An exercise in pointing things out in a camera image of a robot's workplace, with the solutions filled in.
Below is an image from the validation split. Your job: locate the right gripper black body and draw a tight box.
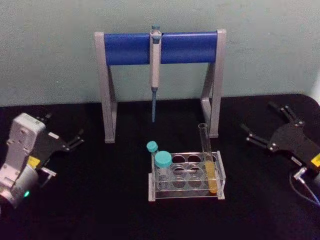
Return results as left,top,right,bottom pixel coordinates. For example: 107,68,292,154
267,121,320,174

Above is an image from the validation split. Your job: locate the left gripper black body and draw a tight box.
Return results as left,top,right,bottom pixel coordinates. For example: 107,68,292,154
28,124,70,173

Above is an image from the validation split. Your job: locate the glass tube with yellow liquid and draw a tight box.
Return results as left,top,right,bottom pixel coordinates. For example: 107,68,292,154
197,122,219,194

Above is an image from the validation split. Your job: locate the small teal-capped tube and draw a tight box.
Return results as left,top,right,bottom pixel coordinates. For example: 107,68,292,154
146,140,161,176

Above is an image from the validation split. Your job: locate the black table cloth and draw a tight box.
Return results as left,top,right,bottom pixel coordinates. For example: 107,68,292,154
0,93,320,240

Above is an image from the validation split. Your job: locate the clear tube rack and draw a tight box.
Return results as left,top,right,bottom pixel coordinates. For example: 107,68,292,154
147,150,227,203

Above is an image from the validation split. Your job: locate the large teal-capped tube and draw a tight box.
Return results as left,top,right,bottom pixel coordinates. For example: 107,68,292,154
153,150,173,192

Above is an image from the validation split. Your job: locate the grey pipette with blue tip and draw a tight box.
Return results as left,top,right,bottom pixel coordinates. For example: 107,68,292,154
149,23,163,124

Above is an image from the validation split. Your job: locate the grey stand with blue bar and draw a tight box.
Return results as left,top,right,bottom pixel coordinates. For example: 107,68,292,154
94,28,227,144

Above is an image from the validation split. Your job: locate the thin cable with silver plug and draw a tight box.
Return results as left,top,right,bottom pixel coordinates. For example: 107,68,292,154
289,166,320,208

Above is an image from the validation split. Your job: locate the pale wall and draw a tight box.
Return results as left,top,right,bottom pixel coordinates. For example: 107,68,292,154
0,0,320,108

